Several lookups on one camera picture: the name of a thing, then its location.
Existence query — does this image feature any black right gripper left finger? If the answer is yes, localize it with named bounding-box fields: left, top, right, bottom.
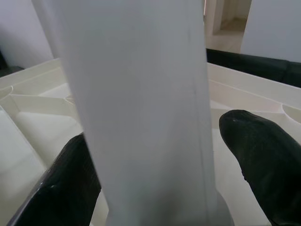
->
left=7, top=133, right=102, bottom=226

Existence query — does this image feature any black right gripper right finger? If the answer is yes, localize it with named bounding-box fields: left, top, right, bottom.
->
left=218, top=109, right=301, bottom=226

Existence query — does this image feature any white ribbed plastic table top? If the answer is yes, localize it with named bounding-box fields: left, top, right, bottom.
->
left=0, top=57, right=301, bottom=226

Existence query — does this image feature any white tapered plastic table leg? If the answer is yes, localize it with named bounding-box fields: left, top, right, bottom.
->
left=31, top=0, right=233, bottom=226

